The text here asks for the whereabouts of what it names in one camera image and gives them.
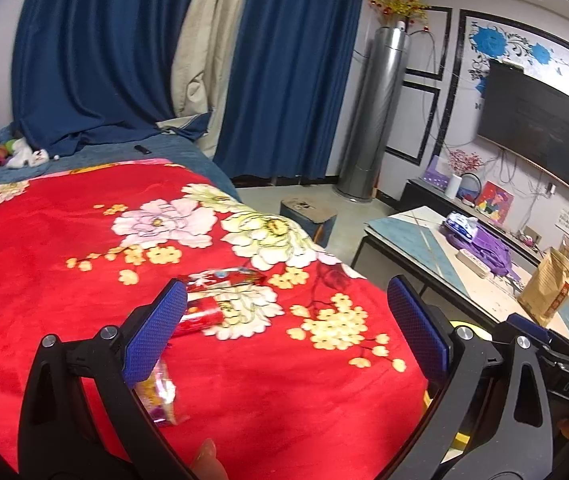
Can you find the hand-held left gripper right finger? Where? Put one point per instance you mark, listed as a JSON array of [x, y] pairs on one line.
[[417, 327]]

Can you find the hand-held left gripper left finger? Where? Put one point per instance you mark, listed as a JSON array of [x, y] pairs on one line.
[[157, 330]]

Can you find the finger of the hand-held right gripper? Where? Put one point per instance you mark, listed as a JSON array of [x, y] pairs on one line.
[[524, 320]]

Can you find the red snack wrapper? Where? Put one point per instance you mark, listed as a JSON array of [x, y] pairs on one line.
[[204, 317]]

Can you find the orange pink snack wrapper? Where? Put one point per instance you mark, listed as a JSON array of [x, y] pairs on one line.
[[159, 395]]

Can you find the shiny red foil wrapper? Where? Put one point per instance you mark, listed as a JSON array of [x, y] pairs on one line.
[[219, 278]]

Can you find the person's left hand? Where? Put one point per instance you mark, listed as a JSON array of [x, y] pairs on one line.
[[209, 462]]

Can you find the brown paper bag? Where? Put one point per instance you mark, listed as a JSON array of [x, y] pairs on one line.
[[547, 290]]

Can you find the purple bag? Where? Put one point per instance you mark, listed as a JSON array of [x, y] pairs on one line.
[[489, 252]]

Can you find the white power strip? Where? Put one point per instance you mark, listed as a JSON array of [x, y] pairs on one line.
[[473, 262]]

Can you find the small brown box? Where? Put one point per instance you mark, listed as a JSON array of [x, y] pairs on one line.
[[568, 247]]

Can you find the pink small item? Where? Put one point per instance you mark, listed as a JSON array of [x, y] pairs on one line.
[[530, 235]]

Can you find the pale coffee table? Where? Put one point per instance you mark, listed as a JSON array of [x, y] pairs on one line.
[[404, 240]]

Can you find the blue white tissue pack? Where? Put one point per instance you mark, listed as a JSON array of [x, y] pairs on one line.
[[462, 225]]

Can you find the red picture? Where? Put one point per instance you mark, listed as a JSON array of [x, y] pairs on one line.
[[494, 202]]

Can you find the red floral blanket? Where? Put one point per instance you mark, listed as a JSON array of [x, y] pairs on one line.
[[39, 270]]

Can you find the black television stand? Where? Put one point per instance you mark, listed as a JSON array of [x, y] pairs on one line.
[[417, 192]]

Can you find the round blue ornament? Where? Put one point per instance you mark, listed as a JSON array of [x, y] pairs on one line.
[[469, 190]]

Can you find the white vase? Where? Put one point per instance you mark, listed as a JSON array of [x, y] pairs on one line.
[[453, 187]]

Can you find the purple box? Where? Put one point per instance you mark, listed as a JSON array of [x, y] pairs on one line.
[[437, 172]]

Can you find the blue stool with brown top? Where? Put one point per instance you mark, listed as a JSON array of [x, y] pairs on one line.
[[307, 215]]

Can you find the blue bed sheet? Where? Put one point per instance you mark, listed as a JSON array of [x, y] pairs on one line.
[[104, 157]]

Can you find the small black remote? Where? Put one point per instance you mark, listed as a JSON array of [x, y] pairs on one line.
[[142, 149]]

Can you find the curved black television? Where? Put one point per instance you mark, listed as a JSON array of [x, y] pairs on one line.
[[539, 125]]

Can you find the silver tower air conditioner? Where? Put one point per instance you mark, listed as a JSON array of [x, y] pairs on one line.
[[374, 115]]

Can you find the white plush toy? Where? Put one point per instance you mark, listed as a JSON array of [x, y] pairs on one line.
[[24, 157]]

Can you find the beige curtain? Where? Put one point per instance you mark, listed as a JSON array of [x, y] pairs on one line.
[[214, 50]]

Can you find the wide blue curtain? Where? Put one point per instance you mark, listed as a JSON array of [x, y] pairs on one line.
[[94, 50]]

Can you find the narrow blue curtain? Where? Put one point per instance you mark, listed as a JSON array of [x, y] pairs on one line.
[[289, 70]]

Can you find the yellow artificial flowers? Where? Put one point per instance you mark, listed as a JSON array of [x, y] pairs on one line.
[[399, 5]]

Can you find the white wall note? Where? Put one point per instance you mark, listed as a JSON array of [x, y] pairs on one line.
[[567, 220]]

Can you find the blue flower wall decal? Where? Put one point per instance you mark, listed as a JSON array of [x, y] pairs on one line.
[[489, 40]]

